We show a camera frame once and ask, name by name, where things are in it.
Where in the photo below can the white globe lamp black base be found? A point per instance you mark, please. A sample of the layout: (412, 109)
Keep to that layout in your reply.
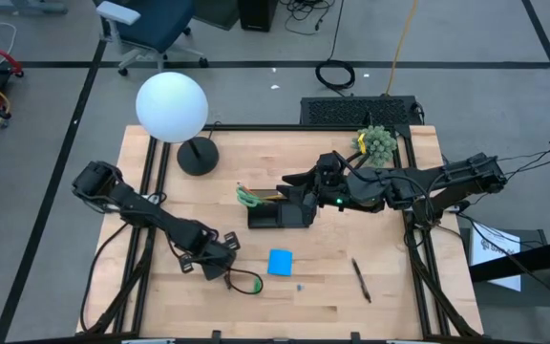
(170, 105)

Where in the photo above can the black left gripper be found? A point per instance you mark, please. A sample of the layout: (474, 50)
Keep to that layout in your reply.
(210, 248)

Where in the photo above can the blue office chair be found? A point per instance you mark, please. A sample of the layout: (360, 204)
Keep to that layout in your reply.
(160, 24)

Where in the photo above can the black box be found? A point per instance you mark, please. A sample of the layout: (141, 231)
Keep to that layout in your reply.
(257, 14)

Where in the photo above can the grey metal base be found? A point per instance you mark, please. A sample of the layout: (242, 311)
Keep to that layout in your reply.
(27, 7)

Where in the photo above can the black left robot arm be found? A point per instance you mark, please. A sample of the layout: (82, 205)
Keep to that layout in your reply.
(141, 210)

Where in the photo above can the white paper sheet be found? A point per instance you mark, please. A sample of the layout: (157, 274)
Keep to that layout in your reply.
(494, 253)

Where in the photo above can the black table frame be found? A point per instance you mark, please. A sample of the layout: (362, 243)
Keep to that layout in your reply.
(280, 127)

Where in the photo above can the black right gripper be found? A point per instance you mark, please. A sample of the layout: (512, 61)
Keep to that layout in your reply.
(327, 193)

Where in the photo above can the blue sticky note pad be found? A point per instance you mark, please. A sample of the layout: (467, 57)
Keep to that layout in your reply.
(280, 263)

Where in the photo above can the black mesh desk organizer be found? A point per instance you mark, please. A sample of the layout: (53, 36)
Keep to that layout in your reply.
(270, 217)

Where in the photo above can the black metal beam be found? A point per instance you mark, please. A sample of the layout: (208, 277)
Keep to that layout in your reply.
(518, 260)

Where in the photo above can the thin black pen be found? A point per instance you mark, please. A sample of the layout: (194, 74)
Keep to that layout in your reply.
(361, 280)

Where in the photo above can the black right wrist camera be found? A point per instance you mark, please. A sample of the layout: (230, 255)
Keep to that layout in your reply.
(328, 165)

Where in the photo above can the green potted plant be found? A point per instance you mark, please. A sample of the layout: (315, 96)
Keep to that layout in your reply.
(377, 143)

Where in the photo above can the black computer tower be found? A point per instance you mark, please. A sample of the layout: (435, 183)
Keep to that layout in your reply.
(351, 111)

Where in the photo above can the grey side table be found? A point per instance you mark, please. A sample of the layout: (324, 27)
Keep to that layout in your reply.
(533, 298)

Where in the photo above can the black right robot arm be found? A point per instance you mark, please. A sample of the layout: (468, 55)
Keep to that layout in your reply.
(423, 184)

